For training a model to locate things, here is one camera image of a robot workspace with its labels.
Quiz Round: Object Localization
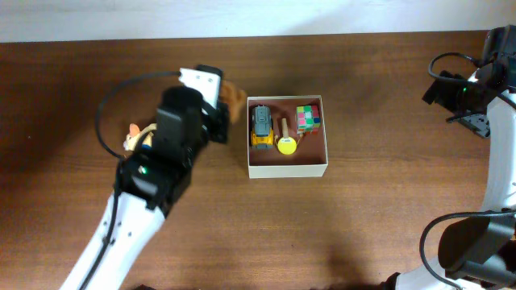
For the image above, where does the colourful puzzle cube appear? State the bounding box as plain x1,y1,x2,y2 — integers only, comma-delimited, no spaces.
296,105,322,135

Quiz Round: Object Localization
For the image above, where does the yellow grey toy truck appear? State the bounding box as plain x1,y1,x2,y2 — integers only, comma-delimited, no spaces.
251,106,273,149

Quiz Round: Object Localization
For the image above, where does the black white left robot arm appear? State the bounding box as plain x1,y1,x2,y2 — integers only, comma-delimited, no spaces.
61,64,230,289

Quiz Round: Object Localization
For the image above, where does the white cardboard box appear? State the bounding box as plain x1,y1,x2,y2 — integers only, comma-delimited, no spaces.
247,96,328,179

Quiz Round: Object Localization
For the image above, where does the yellow wooden rattle drum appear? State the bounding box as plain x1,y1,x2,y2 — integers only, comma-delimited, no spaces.
274,118,305,155

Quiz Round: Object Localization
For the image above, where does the brown plush bear toy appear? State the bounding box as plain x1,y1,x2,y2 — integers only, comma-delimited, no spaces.
218,81,248,124

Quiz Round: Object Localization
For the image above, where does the yellow plush pig toy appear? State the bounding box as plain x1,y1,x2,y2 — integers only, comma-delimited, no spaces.
123,123,156,151

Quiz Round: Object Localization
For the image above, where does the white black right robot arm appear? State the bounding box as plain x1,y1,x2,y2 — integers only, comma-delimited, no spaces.
381,25,515,290

